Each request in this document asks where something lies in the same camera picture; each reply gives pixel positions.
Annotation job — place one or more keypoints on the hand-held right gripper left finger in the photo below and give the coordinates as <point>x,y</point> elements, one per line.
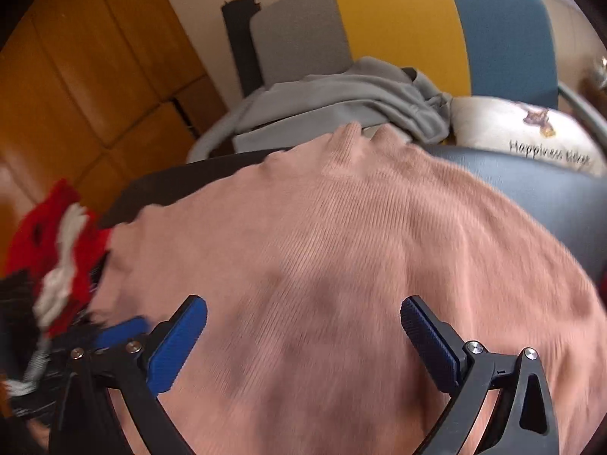
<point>178,346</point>

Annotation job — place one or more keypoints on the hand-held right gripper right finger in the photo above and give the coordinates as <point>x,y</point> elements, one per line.
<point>429,350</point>

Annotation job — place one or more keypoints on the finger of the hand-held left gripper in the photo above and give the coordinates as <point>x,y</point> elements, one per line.
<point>118,334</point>

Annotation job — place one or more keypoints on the pink knit sweater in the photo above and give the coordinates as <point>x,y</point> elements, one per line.
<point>332,270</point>

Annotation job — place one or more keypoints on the person's left forearm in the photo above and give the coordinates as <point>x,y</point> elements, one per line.
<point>28,246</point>

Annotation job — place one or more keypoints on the dark striped cloth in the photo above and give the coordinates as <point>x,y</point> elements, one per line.
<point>19,303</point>

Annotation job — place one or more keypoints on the white printed cushion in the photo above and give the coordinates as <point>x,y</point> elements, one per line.
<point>498,123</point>

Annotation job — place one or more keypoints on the grey garment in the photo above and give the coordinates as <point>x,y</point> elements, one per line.
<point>332,99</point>

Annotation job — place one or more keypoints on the orange wooden wardrobe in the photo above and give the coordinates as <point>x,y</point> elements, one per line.
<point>95,57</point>

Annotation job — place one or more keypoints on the grey yellow blue armchair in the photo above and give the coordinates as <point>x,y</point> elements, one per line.
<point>393,23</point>

